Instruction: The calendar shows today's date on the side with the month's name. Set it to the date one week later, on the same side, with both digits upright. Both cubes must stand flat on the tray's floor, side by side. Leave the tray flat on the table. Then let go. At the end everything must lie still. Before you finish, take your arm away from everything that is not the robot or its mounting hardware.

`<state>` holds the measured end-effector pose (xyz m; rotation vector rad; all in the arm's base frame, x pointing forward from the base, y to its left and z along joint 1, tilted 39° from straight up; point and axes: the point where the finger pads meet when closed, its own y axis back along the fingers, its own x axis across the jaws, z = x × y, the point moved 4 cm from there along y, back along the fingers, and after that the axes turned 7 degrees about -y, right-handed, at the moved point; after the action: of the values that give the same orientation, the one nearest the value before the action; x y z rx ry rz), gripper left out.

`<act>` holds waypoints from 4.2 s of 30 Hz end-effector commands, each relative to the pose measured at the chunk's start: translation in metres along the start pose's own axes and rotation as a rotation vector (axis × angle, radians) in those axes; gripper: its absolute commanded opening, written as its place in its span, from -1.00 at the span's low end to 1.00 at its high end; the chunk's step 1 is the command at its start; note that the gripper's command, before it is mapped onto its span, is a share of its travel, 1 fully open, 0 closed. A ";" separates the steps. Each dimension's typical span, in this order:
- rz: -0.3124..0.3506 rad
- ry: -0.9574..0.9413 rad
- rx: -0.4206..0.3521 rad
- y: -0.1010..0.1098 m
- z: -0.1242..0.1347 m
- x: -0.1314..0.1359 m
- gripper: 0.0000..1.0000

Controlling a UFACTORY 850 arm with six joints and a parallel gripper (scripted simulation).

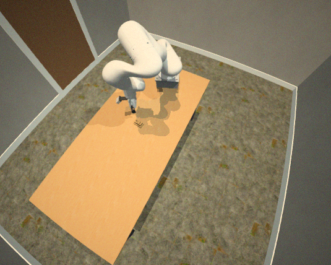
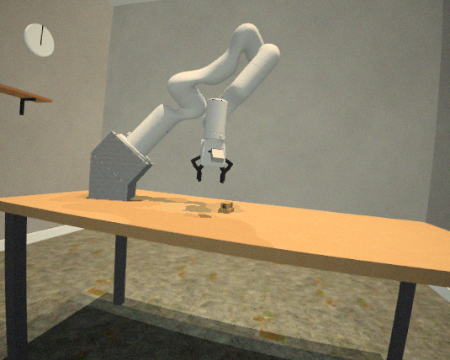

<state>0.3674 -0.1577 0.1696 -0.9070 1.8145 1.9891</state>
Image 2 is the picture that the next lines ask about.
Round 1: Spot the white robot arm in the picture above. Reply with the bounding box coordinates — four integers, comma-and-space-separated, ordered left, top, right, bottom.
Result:
119, 24, 280, 163

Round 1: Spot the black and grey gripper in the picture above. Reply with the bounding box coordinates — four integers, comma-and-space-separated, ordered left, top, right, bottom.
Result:
191, 140, 233, 183

